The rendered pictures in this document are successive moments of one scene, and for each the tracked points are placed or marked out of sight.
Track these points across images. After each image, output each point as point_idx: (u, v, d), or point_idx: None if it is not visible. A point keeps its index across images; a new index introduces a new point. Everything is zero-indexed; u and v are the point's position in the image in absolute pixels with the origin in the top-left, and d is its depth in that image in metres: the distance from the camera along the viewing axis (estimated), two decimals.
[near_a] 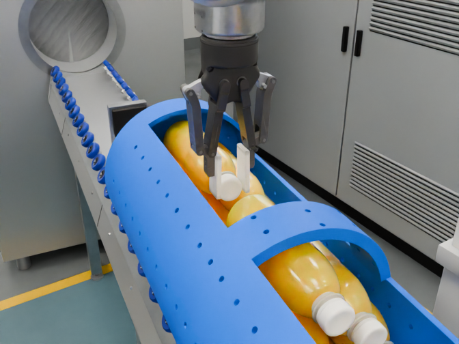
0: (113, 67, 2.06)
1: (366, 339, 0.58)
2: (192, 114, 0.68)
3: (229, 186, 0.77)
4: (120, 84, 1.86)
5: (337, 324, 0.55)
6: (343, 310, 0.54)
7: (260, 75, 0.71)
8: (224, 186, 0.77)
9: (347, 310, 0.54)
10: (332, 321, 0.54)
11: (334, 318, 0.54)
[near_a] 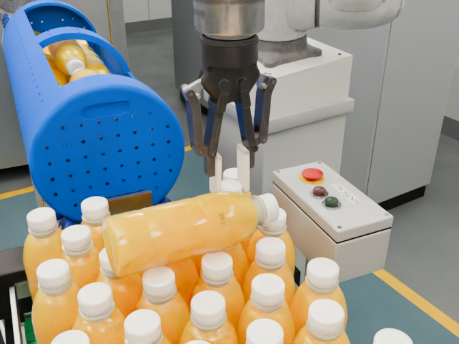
0: None
1: None
2: (192, 114, 0.68)
3: (225, 183, 0.78)
4: None
5: (74, 69, 1.18)
6: (76, 61, 1.17)
7: (260, 75, 0.71)
8: (220, 184, 0.78)
9: (78, 62, 1.17)
10: (71, 67, 1.17)
11: (72, 65, 1.17)
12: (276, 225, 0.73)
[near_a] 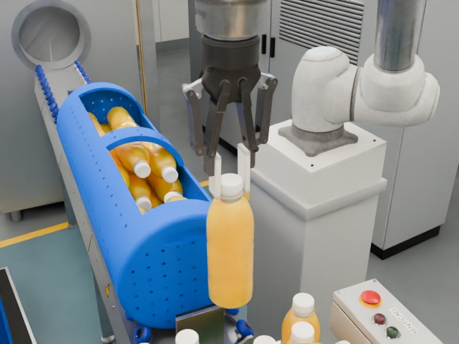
0: (81, 65, 2.80)
1: (167, 173, 1.35)
2: (192, 114, 0.68)
3: (299, 327, 0.90)
4: (84, 77, 2.60)
5: (142, 173, 1.33)
6: (139, 167, 1.32)
7: (261, 76, 0.70)
8: (296, 327, 0.90)
9: (141, 166, 1.32)
10: (138, 173, 1.32)
11: (138, 171, 1.32)
12: None
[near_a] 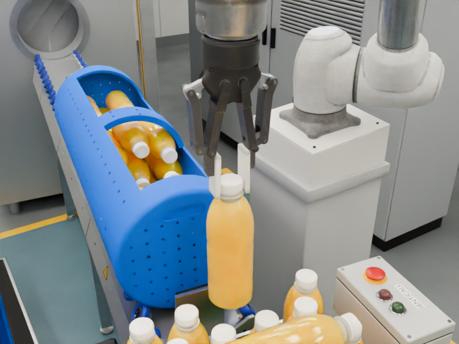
0: (80, 55, 2.77)
1: (167, 153, 1.32)
2: (192, 114, 0.68)
3: (302, 302, 0.87)
4: (82, 66, 2.57)
5: (141, 153, 1.30)
6: (138, 147, 1.29)
7: (261, 76, 0.71)
8: (298, 302, 0.87)
9: (140, 145, 1.29)
10: (137, 153, 1.30)
11: (136, 151, 1.29)
12: None
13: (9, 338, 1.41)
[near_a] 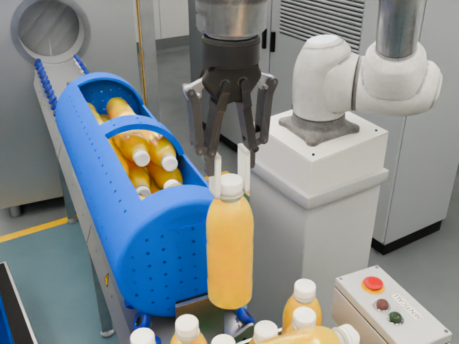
0: (80, 59, 2.78)
1: (167, 161, 1.33)
2: (192, 113, 0.68)
3: (301, 312, 0.88)
4: (83, 71, 2.59)
5: (141, 161, 1.31)
6: (138, 155, 1.30)
7: (261, 76, 0.71)
8: (297, 312, 0.88)
9: (141, 154, 1.30)
10: (138, 161, 1.31)
11: (137, 160, 1.31)
12: None
13: None
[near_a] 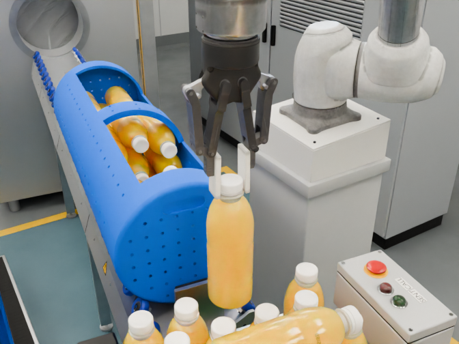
0: (80, 52, 2.77)
1: (167, 148, 1.31)
2: (192, 114, 0.68)
3: (302, 295, 0.87)
4: (82, 63, 2.57)
5: (140, 147, 1.29)
6: (137, 141, 1.28)
7: (261, 76, 0.71)
8: (298, 295, 0.86)
9: (139, 140, 1.28)
10: (136, 147, 1.29)
11: (136, 146, 1.29)
12: None
13: (8, 334, 1.40)
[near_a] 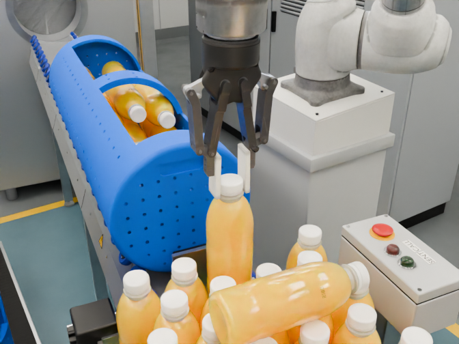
0: (77, 37, 2.73)
1: (164, 117, 1.27)
2: (192, 114, 0.68)
3: (307, 255, 0.83)
4: None
5: (137, 117, 1.25)
6: (134, 110, 1.24)
7: (261, 76, 0.71)
8: (302, 256, 0.82)
9: (136, 108, 1.24)
10: (134, 117, 1.25)
11: (133, 115, 1.25)
12: (361, 289, 0.77)
13: (2, 311, 1.36)
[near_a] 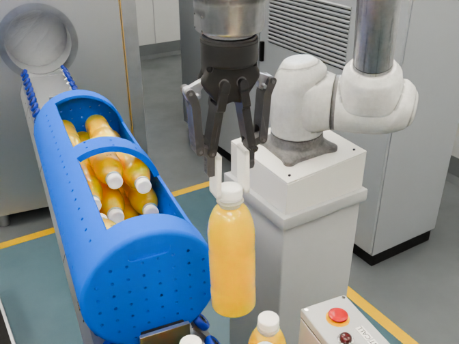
0: (67, 69, 2.78)
1: (141, 183, 1.32)
2: (192, 115, 0.68)
3: None
4: (70, 82, 2.58)
5: (114, 183, 1.31)
6: (111, 178, 1.29)
7: (260, 75, 0.71)
8: None
9: (113, 177, 1.30)
10: (110, 184, 1.30)
11: (110, 182, 1.30)
12: None
13: None
